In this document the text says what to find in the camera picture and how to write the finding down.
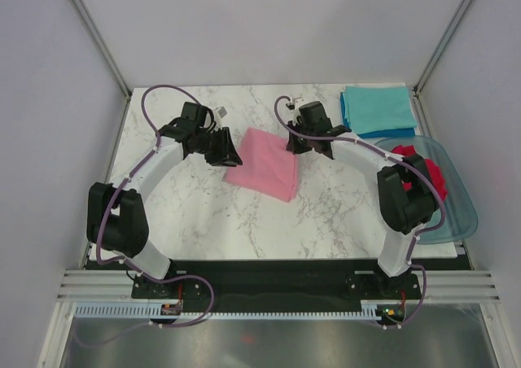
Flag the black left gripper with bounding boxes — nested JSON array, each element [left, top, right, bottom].
[[195, 126, 243, 168]]

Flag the pink t shirt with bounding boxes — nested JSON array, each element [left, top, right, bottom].
[[225, 128, 298, 202]]

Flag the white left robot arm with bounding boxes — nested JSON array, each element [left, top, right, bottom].
[[86, 102, 243, 297]]

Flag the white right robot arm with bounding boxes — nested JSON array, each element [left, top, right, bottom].
[[274, 96, 446, 298]]

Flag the folded teal t shirt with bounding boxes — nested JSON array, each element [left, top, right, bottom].
[[340, 85, 417, 134]]

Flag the red t shirt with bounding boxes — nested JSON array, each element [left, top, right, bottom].
[[392, 145, 449, 201]]

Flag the clear blue plastic bin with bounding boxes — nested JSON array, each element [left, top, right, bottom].
[[375, 136, 479, 245]]

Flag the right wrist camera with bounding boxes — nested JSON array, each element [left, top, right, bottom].
[[286, 97, 304, 110]]

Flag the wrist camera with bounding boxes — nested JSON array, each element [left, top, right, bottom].
[[286, 97, 304, 110], [215, 107, 227, 120]]

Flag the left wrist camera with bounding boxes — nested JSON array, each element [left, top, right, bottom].
[[215, 107, 227, 120]]

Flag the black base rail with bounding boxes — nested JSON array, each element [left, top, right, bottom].
[[131, 259, 421, 309]]

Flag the white slotted cable duct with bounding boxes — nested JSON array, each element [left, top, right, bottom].
[[74, 298, 386, 321]]

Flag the right aluminium frame post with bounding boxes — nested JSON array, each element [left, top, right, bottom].
[[413, 0, 488, 96]]

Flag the aluminium frame post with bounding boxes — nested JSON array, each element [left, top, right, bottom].
[[413, 0, 488, 96], [68, 0, 132, 102]]

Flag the left aluminium frame post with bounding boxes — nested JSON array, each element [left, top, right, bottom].
[[68, 0, 132, 102]]

